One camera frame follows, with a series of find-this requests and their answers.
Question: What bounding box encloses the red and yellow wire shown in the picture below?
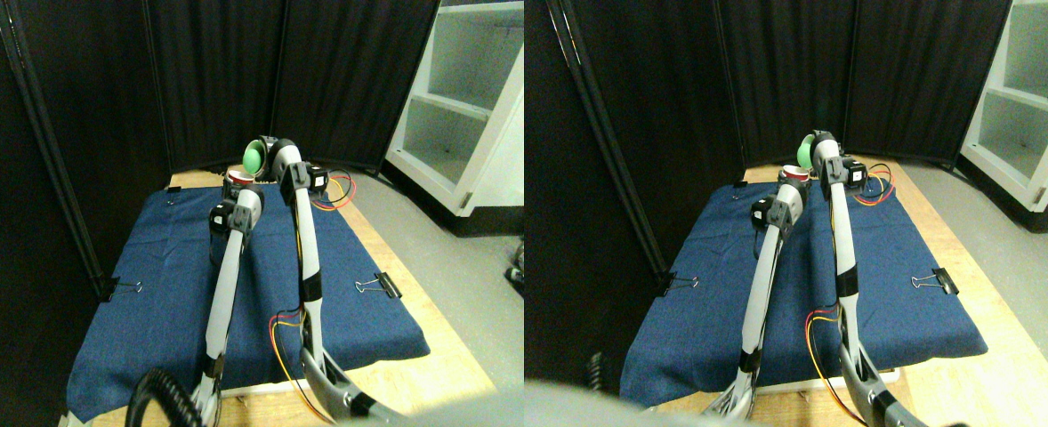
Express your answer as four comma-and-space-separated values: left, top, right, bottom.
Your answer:
804, 304, 867, 424
268, 309, 329, 424
315, 169, 358, 212
853, 163, 896, 207

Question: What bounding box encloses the black ribbed hose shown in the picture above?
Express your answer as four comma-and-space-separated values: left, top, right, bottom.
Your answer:
125, 369, 214, 427
582, 351, 610, 392

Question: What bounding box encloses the white board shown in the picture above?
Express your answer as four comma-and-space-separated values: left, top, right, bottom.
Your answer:
755, 369, 900, 397

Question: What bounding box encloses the black curtain stand pole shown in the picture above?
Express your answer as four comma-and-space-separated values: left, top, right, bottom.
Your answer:
548, 0, 669, 287
0, 0, 105, 296

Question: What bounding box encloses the dark blue cloth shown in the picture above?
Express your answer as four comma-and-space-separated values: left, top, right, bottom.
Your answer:
66, 181, 430, 423
620, 175, 988, 408

